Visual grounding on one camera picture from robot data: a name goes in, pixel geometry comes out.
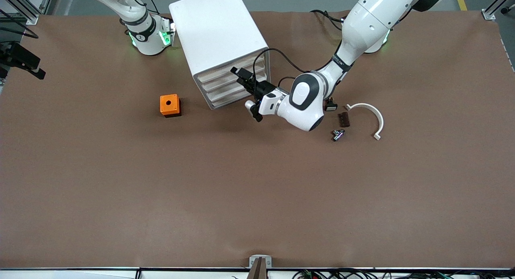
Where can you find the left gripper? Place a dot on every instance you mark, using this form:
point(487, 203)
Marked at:
point(263, 88)

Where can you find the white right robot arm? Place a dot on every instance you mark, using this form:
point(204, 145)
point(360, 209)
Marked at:
point(149, 42)

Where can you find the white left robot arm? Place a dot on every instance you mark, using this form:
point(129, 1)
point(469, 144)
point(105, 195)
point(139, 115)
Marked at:
point(362, 21)

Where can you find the orange box with hole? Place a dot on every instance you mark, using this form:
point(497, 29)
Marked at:
point(169, 104)

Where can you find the small brown block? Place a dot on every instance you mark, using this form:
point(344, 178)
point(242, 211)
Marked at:
point(344, 120)

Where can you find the metal tee fitting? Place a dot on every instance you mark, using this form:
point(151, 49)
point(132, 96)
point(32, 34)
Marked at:
point(338, 135)

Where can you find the white curved plastic clamp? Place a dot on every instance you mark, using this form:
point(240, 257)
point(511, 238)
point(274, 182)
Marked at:
point(380, 120)

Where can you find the aluminium frame profile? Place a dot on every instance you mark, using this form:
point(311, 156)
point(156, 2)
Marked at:
point(489, 14)
point(30, 17)

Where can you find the small black switch part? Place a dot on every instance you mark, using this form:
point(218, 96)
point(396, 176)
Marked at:
point(332, 107)

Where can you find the grey metal mount bracket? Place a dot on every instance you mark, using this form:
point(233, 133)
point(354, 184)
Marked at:
point(260, 263)

